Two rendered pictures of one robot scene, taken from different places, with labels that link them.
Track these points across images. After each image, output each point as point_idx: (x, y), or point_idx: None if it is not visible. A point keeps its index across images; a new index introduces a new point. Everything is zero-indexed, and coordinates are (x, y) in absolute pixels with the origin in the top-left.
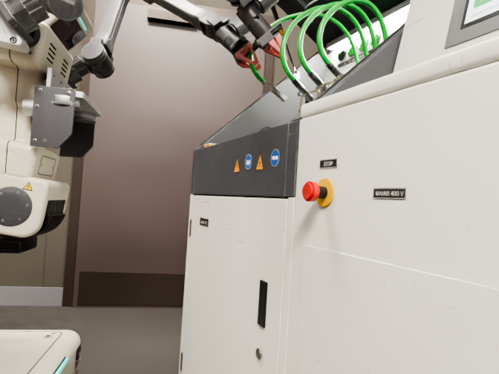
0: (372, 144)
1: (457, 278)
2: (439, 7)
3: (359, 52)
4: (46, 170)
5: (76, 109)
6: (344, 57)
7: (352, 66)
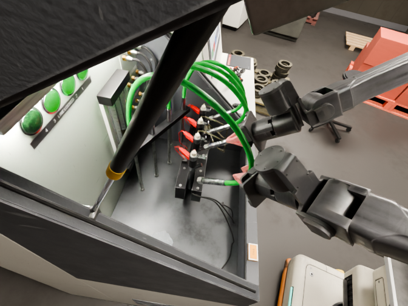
0: None
1: None
2: (207, 59)
3: (64, 98)
4: (378, 297)
5: None
6: (42, 122)
7: (63, 124)
